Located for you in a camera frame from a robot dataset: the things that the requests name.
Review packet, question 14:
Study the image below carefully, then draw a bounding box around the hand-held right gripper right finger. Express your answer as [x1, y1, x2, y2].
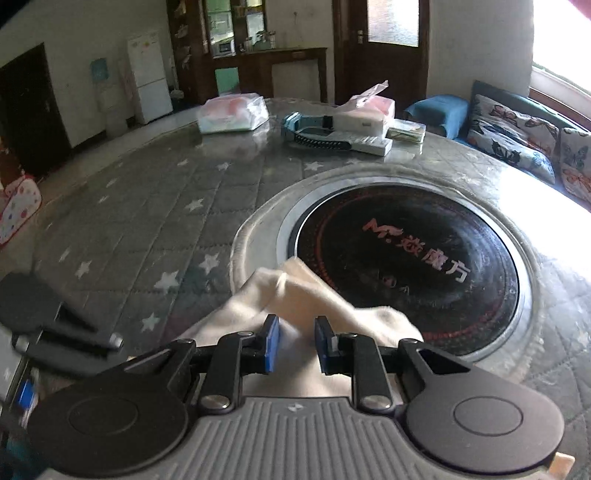
[314, 315, 468, 415]

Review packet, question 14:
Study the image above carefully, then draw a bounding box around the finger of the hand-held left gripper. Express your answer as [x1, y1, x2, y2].
[11, 300, 125, 356]

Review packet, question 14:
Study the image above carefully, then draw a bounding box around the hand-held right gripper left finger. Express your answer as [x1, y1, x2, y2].
[124, 314, 282, 415]

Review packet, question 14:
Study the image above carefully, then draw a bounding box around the cream garment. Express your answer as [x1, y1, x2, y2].
[178, 257, 423, 400]

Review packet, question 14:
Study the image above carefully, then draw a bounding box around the polka dot fabric bin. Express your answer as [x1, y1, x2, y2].
[0, 175, 43, 246]

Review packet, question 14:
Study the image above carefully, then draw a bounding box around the round black induction cooktop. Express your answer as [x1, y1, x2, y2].
[277, 178, 539, 365]

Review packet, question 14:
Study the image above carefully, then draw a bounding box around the blue black handheld device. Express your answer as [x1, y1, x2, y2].
[281, 112, 354, 152]

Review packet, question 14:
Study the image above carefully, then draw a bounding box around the water dispenser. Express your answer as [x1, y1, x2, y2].
[90, 58, 127, 134]

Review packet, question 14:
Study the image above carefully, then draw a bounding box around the small flat box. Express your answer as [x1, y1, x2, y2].
[385, 119, 426, 145]

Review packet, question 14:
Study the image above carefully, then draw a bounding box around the bagged tissue pack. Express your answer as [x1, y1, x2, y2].
[197, 92, 270, 134]

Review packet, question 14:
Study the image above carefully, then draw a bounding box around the pink white tissue pack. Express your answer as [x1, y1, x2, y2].
[332, 80, 397, 137]

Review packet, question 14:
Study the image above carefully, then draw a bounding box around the white refrigerator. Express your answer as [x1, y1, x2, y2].
[127, 31, 174, 125]

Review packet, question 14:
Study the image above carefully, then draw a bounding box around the blue corner sofa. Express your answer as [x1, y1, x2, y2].
[404, 80, 591, 204]

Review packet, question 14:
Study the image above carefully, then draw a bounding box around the dark wooden sideboard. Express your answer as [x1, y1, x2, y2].
[212, 46, 329, 104]

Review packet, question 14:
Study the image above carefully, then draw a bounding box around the dark wooden door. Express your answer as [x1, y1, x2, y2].
[344, 0, 430, 107]

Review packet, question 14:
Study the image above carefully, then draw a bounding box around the tall dark display cabinet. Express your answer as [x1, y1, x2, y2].
[167, 0, 269, 100]

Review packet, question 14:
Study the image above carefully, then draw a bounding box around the window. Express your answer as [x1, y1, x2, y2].
[531, 0, 591, 107]

